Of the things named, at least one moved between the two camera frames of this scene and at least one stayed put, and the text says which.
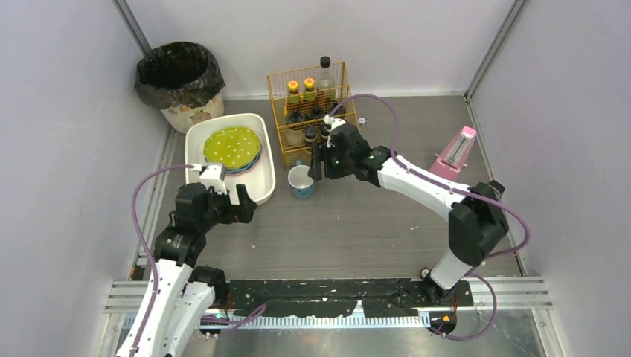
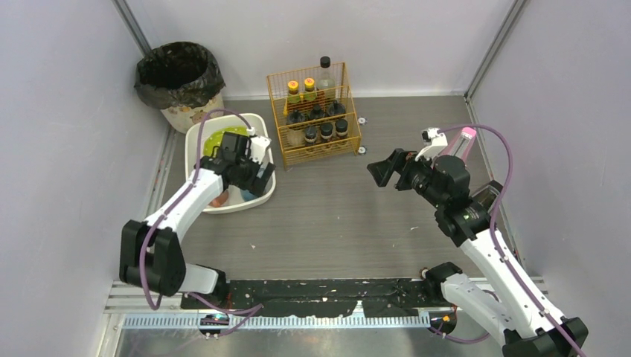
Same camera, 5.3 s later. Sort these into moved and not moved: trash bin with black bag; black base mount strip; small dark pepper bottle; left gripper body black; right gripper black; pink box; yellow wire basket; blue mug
Moved: left gripper body black; blue mug; right gripper black
Not moved: black base mount strip; small dark pepper bottle; yellow wire basket; pink box; trash bin with black bag
